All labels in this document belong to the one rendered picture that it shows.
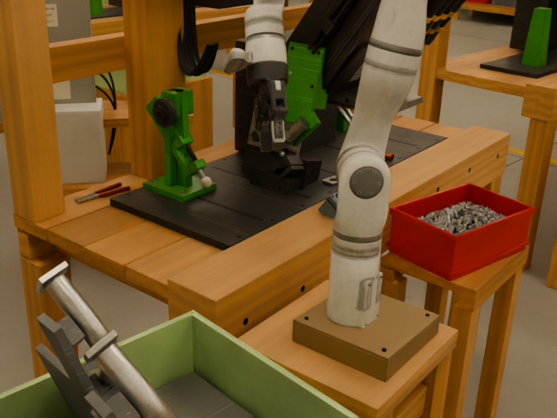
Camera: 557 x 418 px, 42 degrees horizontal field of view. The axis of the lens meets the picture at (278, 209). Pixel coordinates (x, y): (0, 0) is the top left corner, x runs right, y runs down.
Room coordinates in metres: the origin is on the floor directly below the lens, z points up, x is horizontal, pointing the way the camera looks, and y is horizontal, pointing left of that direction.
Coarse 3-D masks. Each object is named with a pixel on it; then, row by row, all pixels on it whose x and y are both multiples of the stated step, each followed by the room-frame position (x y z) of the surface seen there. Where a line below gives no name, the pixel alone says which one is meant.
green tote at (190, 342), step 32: (192, 320) 1.09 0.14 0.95; (128, 352) 1.00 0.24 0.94; (160, 352) 1.04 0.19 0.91; (192, 352) 1.09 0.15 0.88; (224, 352) 1.03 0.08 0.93; (256, 352) 0.98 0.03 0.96; (32, 384) 0.89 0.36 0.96; (160, 384) 1.04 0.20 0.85; (224, 384) 1.03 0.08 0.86; (256, 384) 0.97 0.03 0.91; (288, 384) 0.92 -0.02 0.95; (0, 416) 0.85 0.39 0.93; (32, 416) 0.88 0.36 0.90; (64, 416) 0.92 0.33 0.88; (256, 416) 0.97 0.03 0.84; (288, 416) 0.92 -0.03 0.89; (320, 416) 0.87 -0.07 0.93; (352, 416) 0.84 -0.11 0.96
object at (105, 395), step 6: (90, 378) 0.81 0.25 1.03; (96, 378) 0.81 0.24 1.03; (96, 384) 0.81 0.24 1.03; (102, 384) 0.81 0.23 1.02; (96, 390) 0.80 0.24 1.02; (102, 390) 0.80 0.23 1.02; (108, 390) 0.81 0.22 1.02; (114, 390) 0.81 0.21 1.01; (102, 396) 0.80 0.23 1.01; (108, 396) 0.80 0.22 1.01
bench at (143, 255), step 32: (416, 128) 2.52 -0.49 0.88; (448, 128) 2.54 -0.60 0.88; (32, 224) 1.62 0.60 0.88; (64, 224) 1.62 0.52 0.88; (96, 224) 1.62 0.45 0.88; (128, 224) 1.63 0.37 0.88; (32, 256) 1.65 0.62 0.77; (64, 256) 1.68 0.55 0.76; (96, 256) 1.47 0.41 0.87; (128, 256) 1.46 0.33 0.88; (160, 256) 1.46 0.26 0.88; (192, 256) 1.47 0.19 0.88; (32, 288) 1.64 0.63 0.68; (160, 288) 1.35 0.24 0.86; (32, 320) 1.65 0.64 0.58; (448, 320) 2.41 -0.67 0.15; (32, 352) 1.67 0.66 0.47
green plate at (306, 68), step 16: (288, 48) 1.98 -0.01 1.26; (304, 48) 1.95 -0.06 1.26; (320, 48) 1.92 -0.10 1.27; (288, 64) 1.96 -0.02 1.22; (304, 64) 1.93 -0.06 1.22; (320, 64) 1.90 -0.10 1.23; (288, 80) 1.95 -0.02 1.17; (304, 80) 1.92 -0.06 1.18; (320, 80) 1.93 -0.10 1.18; (288, 96) 1.93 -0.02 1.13; (304, 96) 1.90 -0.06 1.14; (320, 96) 1.93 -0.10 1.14; (288, 112) 1.92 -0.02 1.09; (304, 112) 1.89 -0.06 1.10
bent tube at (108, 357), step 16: (112, 336) 0.67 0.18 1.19; (96, 352) 0.66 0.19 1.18; (112, 352) 0.67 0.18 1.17; (112, 368) 0.66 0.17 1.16; (128, 368) 0.66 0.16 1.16; (128, 384) 0.65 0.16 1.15; (144, 384) 0.65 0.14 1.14; (128, 400) 0.64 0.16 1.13; (144, 400) 0.64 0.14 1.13; (160, 400) 0.65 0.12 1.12; (144, 416) 0.64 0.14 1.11; (160, 416) 0.64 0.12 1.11
